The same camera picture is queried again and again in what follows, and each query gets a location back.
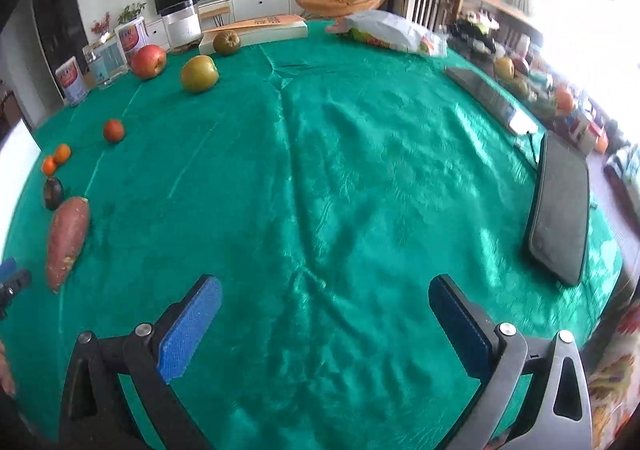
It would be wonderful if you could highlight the white plastic bag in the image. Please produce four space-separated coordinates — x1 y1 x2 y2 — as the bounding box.
325 10 448 58

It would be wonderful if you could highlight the cluttered wooden sideboard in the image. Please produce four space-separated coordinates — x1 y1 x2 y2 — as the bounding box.
450 0 640 211

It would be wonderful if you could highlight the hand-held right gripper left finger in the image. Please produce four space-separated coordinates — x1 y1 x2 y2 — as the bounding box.
59 274 222 450

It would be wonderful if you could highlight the long dark flat board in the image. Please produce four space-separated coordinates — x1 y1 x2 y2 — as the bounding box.
444 66 540 136

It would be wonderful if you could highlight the white board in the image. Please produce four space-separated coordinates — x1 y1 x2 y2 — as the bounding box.
0 117 42 256

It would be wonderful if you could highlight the green plant in white vase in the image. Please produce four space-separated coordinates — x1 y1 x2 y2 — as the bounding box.
117 3 147 25

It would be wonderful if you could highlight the clear glass jar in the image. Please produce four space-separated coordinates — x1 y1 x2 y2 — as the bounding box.
82 38 128 90

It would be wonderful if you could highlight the yellow-green apple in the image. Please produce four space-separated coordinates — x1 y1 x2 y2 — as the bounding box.
180 55 219 94

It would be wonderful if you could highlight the white television cabinet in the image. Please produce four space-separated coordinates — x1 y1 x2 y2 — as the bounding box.
145 0 292 48

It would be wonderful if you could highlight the red apple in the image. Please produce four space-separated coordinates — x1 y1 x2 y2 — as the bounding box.
131 44 167 80

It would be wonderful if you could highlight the floral patterned cloth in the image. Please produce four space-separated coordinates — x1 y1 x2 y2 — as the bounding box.
585 300 640 450

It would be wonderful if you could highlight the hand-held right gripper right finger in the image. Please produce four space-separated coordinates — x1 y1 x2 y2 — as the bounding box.
429 274 593 450

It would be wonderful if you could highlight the dark purple round fruit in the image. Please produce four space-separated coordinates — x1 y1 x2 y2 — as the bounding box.
43 177 65 211

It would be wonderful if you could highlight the red and white tin can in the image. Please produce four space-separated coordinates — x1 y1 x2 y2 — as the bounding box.
55 58 91 107
114 16 149 66

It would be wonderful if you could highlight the white cylindrical container dark lid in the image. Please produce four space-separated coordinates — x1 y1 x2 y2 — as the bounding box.
160 0 203 47

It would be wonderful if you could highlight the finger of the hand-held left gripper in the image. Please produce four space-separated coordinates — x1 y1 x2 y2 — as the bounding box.
0 257 32 320

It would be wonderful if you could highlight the reddish sweet potato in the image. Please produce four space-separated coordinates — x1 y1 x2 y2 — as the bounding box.
46 197 91 293

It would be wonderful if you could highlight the flat white box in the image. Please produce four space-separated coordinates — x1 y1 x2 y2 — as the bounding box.
198 14 309 55

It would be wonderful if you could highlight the black rounded flat tray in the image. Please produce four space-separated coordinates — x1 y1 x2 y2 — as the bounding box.
522 130 592 287

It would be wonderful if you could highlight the kiwi fruit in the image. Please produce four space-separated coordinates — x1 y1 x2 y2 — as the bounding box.
213 30 242 56

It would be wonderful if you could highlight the green tablecloth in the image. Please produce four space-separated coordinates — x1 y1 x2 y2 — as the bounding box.
0 18 626 450

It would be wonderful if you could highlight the dark tall cabinet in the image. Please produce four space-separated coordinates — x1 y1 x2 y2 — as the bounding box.
30 0 91 81

